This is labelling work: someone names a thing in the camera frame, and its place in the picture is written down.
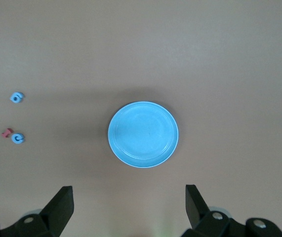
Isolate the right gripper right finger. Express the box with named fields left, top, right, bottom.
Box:
left=181, top=184, right=282, bottom=237

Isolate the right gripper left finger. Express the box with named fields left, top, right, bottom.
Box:
left=0, top=185, right=75, bottom=237

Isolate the blue foam letter e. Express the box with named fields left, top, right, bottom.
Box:
left=10, top=132, right=25, bottom=144

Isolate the blue foam digit nine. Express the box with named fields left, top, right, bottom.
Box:
left=9, top=91, right=25, bottom=104

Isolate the blue round plate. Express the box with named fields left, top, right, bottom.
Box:
left=107, top=101, right=180, bottom=169

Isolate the brown table cover cloth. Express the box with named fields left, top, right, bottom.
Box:
left=0, top=0, right=282, bottom=237

